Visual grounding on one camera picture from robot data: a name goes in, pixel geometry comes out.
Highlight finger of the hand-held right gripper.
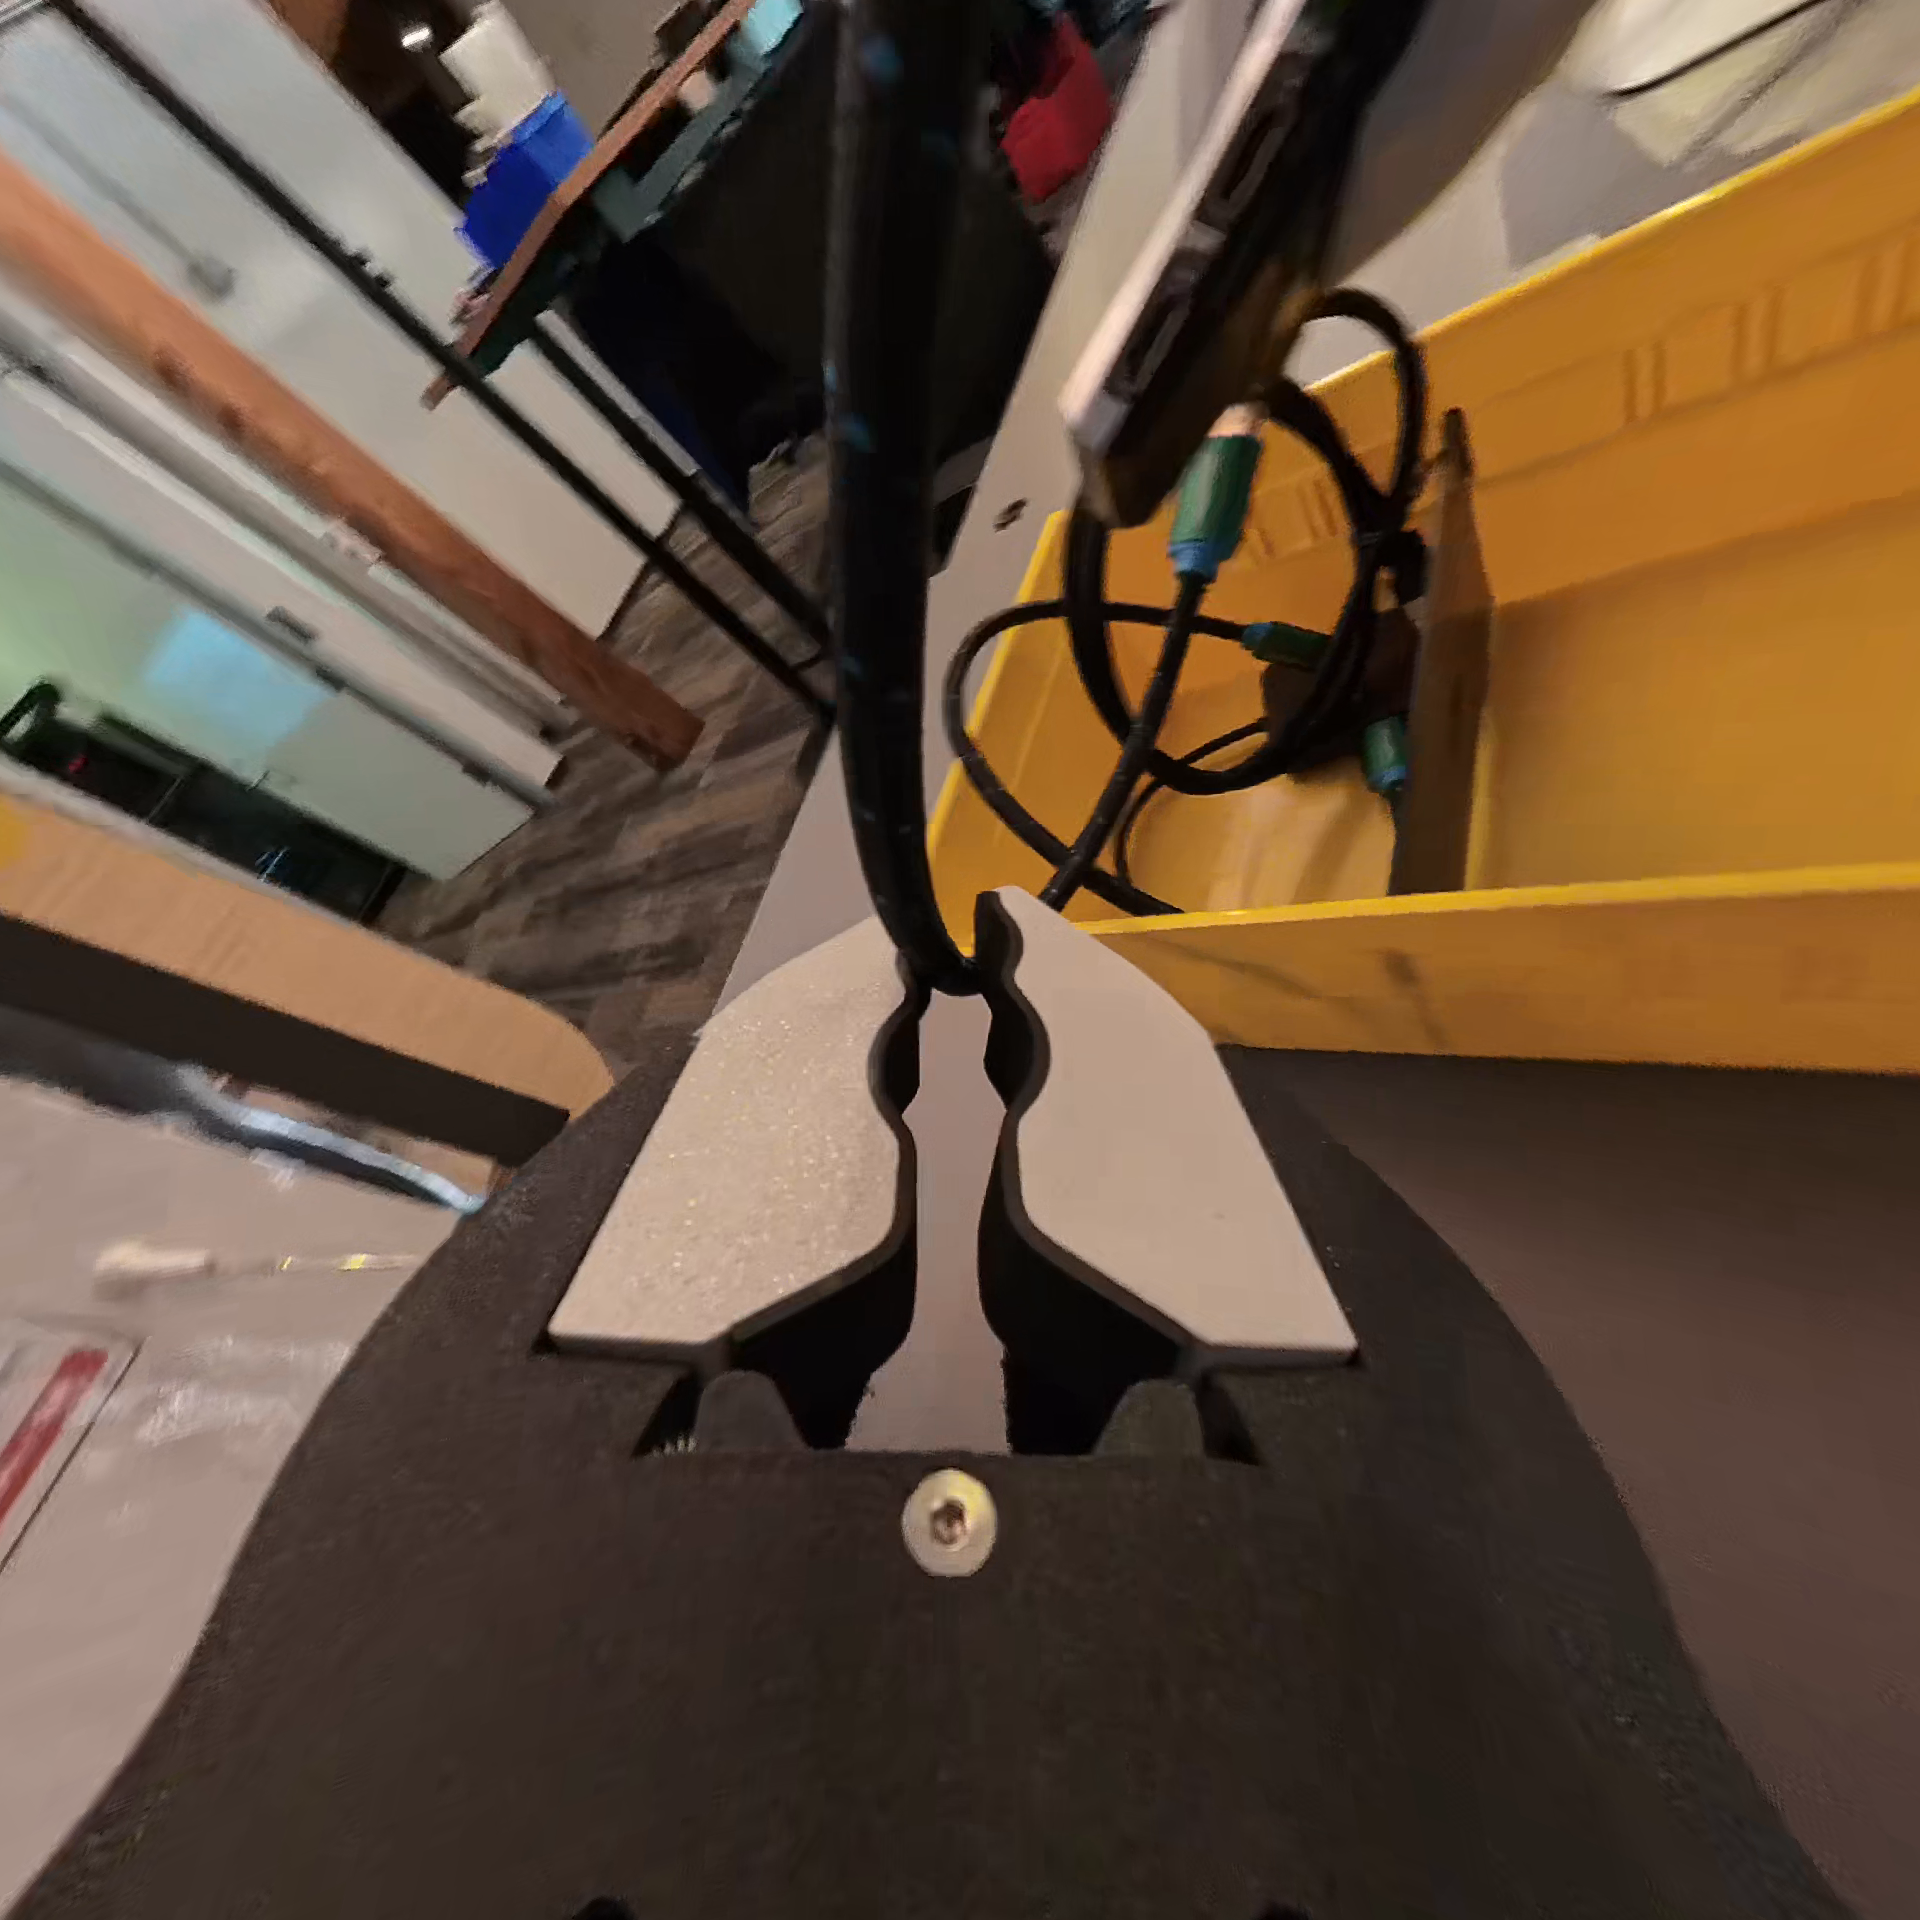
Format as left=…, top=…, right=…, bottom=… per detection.
left=1316, top=0, right=1601, bottom=294

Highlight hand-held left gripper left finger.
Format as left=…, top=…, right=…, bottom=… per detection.
left=545, top=912, right=923, bottom=1374

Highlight black hub cable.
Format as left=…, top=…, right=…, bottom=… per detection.
left=1066, top=286, right=1432, bottom=797

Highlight wooden ceiling beam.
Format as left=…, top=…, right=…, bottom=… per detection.
left=0, top=150, right=707, bottom=769

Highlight black braided hdmi cable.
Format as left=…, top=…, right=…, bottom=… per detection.
left=823, top=0, right=1269, bottom=1001

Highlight silver hdmi hub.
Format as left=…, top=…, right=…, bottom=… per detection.
left=1057, top=0, right=1432, bottom=531

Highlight black framed wooden workbench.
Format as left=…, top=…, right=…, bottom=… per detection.
left=423, top=0, right=842, bottom=725

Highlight white containers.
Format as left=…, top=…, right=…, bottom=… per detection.
left=434, top=0, right=561, bottom=139

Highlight red storage bin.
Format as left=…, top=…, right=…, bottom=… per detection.
left=1000, top=17, right=1121, bottom=208

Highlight blue storage bins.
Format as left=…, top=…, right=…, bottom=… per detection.
left=456, top=93, right=596, bottom=271

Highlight yellow plastic bin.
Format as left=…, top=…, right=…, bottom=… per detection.
left=928, top=88, right=1920, bottom=1076

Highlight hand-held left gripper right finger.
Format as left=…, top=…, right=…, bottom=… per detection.
left=971, top=885, right=1363, bottom=1374

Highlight white tablet stand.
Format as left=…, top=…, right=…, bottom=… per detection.
left=1575, top=0, right=1876, bottom=168

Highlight black framed instruction sheet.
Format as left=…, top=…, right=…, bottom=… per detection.
left=0, top=915, right=579, bottom=1892

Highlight black bin divider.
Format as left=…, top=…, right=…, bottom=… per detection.
left=1388, top=407, right=1501, bottom=896

